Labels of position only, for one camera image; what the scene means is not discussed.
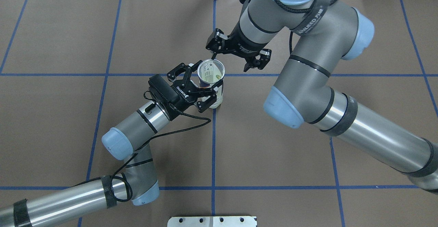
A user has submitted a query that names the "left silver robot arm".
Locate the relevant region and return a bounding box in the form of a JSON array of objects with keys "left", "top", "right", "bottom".
[{"left": 1, "top": 60, "right": 224, "bottom": 227}]

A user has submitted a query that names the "metal base plate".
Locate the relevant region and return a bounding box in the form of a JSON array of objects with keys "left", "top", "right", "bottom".
[{"left": 167, "top": 216, "right": 258, "bottom": 227}]

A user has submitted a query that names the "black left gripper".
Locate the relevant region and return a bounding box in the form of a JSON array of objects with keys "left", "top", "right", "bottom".
[{"left": 149, "top": 61, "right": 219, "bottom": 120}]

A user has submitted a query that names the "white blue tennis ball can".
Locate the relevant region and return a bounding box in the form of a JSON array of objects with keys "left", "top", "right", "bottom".
[{"left": 197, "top": 59, "right": 225, "bottom": 109}]

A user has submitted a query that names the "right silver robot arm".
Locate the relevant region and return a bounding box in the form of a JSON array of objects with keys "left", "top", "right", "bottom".
[{"left": 206, "top": 0, "right": 437, "bottom": 194}]

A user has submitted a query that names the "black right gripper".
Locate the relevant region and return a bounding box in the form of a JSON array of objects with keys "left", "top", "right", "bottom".
[{"left": 206, "top": 29, "right": 272, "bottom": 72}]

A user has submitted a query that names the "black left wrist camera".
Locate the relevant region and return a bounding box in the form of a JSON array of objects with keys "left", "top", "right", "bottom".
[{"left": 148, "top": 74, "right": 180, "bottom": 111}]

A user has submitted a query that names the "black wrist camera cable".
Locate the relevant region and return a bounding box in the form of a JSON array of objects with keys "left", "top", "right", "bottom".
[{"left": 72, "top": 90, "right": 211, "bottom": 203}]

